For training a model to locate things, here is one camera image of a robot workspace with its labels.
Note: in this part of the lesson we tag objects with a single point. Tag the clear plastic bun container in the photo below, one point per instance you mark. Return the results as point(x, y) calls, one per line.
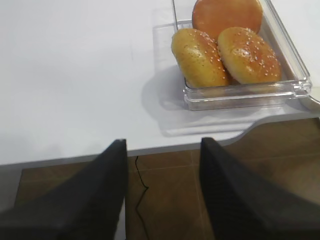
point(295, 82)

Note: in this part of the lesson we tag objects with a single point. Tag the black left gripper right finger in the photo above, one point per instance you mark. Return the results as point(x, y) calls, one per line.
point(242, 205)

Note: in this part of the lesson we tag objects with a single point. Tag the plain orange bun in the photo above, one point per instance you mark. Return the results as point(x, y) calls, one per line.
point(214, 16)

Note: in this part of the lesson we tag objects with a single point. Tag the right sesame bun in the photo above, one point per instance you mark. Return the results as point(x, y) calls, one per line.
point(247, 57)

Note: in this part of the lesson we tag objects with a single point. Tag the left sesame bun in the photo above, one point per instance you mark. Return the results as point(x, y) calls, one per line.
point(199, 61)

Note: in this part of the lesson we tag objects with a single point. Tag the sesame bun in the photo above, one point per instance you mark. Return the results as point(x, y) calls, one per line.
point(199, 61)
point(247, 57)

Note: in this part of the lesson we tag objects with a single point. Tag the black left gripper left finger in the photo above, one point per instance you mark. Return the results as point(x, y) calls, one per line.
point(85, 207)

